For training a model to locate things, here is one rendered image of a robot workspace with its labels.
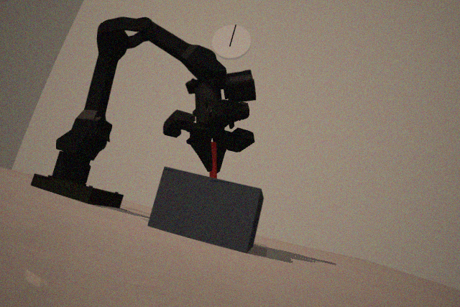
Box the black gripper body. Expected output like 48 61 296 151
163 96 255 152

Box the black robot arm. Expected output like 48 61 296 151
48 17 256 186

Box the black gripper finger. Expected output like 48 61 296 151
186 129 213 172
216 134 236 173

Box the dark red peg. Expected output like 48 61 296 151
209 142 217 178

